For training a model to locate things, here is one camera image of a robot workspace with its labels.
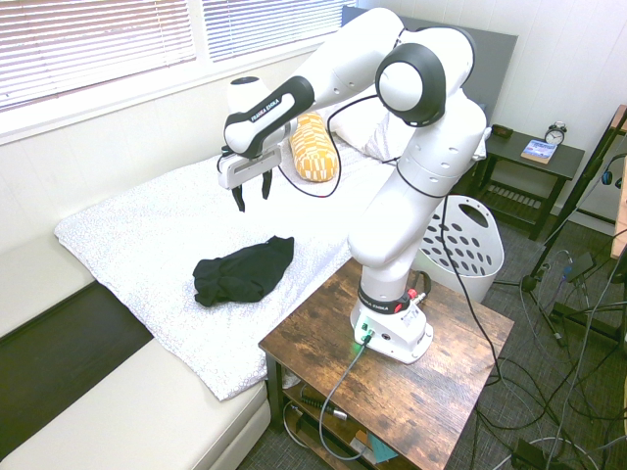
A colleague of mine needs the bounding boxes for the black alarm clock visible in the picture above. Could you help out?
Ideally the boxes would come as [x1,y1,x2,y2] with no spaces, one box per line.
[545,120,569,147]

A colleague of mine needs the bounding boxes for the yellow patterned bolster pillow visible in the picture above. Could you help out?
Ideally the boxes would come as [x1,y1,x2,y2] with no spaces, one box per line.
[288,111,342,182]

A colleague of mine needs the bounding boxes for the white dotted pillow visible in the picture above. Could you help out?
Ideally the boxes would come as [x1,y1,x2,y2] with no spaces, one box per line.
[362,116,418,164]

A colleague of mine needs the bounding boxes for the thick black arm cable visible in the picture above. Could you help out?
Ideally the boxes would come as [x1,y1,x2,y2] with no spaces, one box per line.
[437,194,502,389]

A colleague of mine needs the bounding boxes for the teal paper sheet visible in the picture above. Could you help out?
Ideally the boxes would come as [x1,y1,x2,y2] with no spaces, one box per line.
[364,433,401,464]

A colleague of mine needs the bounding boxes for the black nightstand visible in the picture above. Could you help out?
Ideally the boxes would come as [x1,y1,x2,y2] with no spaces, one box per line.
[468,124,587,241]

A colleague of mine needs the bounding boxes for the rustic wooden side table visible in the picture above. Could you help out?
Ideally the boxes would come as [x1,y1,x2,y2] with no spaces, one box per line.
[258,257,515,470]

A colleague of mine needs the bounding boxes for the plain white pillow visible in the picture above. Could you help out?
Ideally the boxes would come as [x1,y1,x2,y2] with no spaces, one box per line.
[327,100,389,151]

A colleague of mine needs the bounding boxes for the black garment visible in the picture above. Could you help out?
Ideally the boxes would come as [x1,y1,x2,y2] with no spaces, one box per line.
[192,235,296,308]

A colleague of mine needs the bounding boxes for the blue headphones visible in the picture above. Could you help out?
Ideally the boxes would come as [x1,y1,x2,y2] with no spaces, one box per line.
[601,154,627,190]

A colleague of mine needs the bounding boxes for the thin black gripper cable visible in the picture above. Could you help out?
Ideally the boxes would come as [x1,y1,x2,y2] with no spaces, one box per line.
[275,92,409,200]

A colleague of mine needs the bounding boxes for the light wooden desk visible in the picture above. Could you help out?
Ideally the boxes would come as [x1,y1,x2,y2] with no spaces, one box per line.
[609,161,627,261]

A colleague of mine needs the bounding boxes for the white perforated laundry basket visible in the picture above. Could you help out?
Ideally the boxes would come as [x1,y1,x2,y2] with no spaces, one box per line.
[415,194,506,304]

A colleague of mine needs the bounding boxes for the wide white window blind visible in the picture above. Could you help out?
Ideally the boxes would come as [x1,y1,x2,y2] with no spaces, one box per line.
[0,0,197,113]

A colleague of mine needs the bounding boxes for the blue book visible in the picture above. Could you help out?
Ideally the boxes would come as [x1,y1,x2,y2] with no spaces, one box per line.
[519,139,559,165]

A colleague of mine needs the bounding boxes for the white circle-patterned duvet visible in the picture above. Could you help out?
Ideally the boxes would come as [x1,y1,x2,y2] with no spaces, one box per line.
[53,141,399,401]

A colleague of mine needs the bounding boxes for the grey base cable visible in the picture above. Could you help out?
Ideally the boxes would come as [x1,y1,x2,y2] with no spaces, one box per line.
[317,337,377,462]

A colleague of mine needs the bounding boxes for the grey headboard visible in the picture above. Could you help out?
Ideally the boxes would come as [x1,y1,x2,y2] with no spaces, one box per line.
[341,5,519,129]

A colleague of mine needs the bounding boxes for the black power brick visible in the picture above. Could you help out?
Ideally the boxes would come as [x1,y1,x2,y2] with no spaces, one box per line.
[511,438,555,470]

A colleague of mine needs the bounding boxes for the black tripod stand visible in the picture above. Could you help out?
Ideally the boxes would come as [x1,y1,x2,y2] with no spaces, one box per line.
[493,105,627,350]

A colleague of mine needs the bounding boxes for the white bed base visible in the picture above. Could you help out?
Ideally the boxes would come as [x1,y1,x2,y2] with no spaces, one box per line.
[0,233,272,470]

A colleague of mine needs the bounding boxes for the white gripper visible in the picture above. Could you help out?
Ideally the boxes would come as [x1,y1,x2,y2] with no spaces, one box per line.
[217,146,284,213]

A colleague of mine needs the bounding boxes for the narrow white window blind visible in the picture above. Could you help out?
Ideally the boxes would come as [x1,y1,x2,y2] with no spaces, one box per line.
[201,0,344,64]

